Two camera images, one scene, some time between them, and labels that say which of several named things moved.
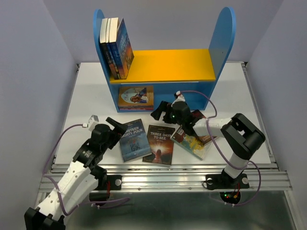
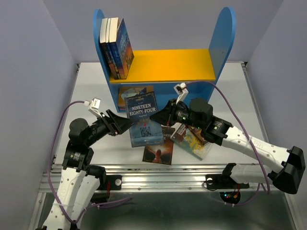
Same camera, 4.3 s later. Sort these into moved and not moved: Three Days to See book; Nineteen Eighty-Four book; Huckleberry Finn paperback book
Moved: Nineteen Eighty-Four book
Not moved: Three Days to See book; Huckleberry Finn paperback book
